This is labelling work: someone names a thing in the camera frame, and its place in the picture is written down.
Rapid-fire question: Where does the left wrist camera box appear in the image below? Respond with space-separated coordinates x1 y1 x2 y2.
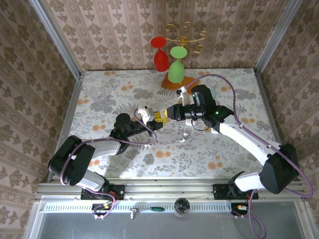
136 106 155 123

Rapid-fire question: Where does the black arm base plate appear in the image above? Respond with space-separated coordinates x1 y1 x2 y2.
80 183 125 201
213 183 259 201

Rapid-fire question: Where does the aluminium frame post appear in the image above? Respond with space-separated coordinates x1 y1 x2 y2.
28 0 82 79
253 0 304 73

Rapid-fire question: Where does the green handled ratchet tool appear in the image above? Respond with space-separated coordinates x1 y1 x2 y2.
130 206 165 219

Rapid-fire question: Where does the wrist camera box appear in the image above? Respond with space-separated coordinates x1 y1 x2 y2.
176 86 191 106
136 106 155 123

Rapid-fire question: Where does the grey metal shelf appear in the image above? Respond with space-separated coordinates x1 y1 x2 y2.
26 199 319 239

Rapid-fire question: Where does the aluminium table side rail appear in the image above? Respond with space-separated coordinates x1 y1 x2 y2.
46 72 84 181
253 68 287 151

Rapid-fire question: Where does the gold wire glass rack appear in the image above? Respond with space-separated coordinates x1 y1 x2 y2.
160 21 210 94

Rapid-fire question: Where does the red wine glass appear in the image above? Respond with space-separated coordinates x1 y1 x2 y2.
150 36 170 73

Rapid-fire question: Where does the green wine glass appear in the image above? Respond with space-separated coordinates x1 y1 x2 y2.
167 46 189 84

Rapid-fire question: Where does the aluminium front rail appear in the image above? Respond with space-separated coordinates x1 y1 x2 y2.
34 176 310 201

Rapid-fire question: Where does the black connector with wires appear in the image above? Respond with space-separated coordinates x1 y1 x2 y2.
91 203 116 220
230 203 252 220

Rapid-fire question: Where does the white slotted cable duct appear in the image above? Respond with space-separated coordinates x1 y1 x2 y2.
43 199 234 213

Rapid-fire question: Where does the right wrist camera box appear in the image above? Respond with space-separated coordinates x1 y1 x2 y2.
176 86 191 106

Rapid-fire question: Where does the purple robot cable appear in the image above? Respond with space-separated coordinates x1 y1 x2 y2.
184 74 314 239
48 108 158 220

